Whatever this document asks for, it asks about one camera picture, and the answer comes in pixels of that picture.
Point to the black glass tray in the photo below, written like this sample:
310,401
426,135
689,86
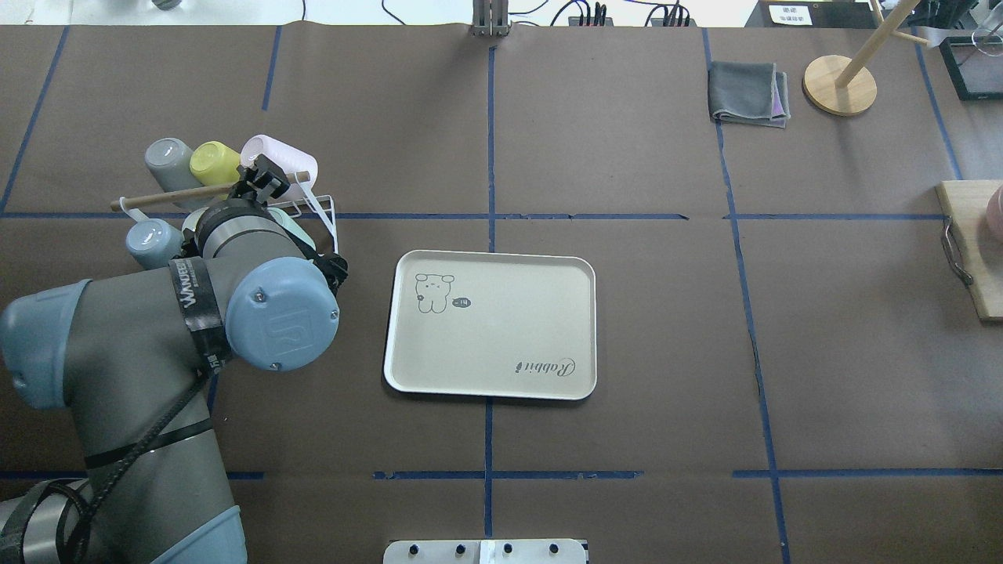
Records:
976,75

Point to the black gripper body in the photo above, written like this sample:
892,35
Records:
228,211

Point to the black power strip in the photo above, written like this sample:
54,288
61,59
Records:
591,14

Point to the wooden mug tree stand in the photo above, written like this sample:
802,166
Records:
843,86

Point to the pink ice bowl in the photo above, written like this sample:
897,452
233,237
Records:
993,214

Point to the cream cup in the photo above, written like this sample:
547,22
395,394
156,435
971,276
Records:
191,221

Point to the metal cutting board handle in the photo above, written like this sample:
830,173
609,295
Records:
953,253

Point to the light blue cup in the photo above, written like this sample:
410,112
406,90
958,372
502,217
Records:
153,243

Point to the aluminium frame post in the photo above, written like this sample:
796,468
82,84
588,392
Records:
490,18

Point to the wooden rack rod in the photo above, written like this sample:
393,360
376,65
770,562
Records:
124,204

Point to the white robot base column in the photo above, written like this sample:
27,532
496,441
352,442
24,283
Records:
526,550

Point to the grey cup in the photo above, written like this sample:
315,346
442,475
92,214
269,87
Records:
168,161

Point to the yellow cup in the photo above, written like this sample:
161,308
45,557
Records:
214,163

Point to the cream rabbit tray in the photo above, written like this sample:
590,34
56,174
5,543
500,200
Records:
493,324

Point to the wooden cutting board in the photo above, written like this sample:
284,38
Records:
965,202

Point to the folded grey cloth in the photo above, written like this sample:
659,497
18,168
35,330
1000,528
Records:
751,93

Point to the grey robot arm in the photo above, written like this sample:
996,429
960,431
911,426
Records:
130,357

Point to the green cup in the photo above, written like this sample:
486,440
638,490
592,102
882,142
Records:
288,223

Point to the pink cup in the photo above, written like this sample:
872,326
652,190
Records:
289,158

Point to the white wire cup rack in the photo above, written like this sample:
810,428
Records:
323,206

